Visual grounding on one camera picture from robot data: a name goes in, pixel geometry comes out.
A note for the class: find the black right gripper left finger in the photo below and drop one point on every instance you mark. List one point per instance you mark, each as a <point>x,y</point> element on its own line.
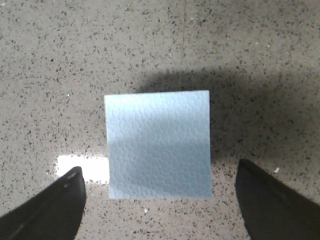
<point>53,214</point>

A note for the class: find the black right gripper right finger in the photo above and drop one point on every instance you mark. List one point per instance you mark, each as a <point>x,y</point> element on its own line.
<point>271,210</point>

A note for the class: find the light blue foam cube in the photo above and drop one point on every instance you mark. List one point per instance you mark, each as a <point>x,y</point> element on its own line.
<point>159,145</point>

